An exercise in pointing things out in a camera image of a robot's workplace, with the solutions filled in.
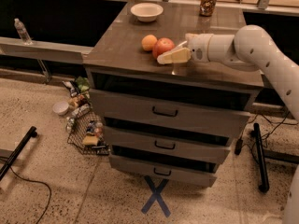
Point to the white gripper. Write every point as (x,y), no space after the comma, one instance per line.
(199,48)

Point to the red apple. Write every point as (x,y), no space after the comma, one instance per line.
(161,46)

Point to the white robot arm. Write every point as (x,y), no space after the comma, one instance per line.
(250,48)

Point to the orange fruit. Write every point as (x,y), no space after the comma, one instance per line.
(148,42)

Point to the white bowl on cabinet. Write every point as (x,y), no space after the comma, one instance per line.
(147,12)

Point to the brown soda can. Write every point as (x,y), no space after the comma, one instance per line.
(207,7)

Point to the grey drawer cabinet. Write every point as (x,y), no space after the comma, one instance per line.
(172,121)

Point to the green chip bag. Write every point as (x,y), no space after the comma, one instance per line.
(82,83)

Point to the yellow sponge in basket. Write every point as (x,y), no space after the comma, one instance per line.
(90,140)

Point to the small white bowl on floor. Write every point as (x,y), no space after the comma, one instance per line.
(60,108)

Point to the blue tape cross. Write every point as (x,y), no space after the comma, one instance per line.
(156,196)

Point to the clear plastic water bottle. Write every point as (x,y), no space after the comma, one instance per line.
(21,30)

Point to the black stand leg right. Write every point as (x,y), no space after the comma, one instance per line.
(264,187)

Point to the black stand leg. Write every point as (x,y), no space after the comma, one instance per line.
(264,187)
(15,153)

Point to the grey side shelf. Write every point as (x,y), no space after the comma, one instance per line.
(56,52)

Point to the black stand leg left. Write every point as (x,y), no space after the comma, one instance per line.
(15,153)

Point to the black wire basket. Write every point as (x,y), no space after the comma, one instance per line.
(83,121)

